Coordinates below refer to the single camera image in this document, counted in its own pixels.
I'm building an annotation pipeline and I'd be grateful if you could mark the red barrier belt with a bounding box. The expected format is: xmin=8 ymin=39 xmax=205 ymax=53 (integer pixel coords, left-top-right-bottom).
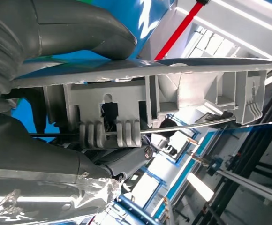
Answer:
xmin=154 ymin=0 xmax=209 ymax=61

